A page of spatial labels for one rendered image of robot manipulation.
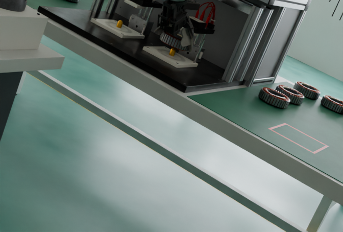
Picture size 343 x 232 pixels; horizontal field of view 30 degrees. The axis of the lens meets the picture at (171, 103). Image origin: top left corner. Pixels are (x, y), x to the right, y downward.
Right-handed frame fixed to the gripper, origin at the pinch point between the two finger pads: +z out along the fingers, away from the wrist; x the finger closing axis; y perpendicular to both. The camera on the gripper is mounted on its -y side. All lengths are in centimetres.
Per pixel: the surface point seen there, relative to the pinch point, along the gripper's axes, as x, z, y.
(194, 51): 2.7, 8.2, -9.0
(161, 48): -5.0, 5.1, 1.2
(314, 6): -141, 337, -545
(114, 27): -23.5, 2.8, 5.6
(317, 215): 55, 117, -62
